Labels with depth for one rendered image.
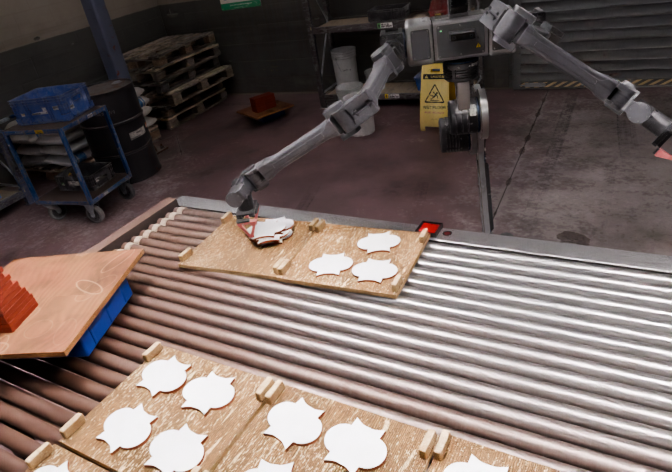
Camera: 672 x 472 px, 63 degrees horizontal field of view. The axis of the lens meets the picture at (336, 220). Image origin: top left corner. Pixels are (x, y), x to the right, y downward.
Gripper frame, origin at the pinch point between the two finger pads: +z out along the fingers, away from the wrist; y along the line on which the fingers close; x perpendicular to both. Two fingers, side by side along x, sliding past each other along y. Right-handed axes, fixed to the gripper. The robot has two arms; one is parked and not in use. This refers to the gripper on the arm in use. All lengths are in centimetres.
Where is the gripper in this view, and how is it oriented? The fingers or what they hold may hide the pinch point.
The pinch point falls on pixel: (252, 229)
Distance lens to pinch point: 199.7
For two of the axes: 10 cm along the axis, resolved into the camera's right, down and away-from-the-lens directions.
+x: 9.9, -1.4, -0.6
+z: 1.5, 8.6, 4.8
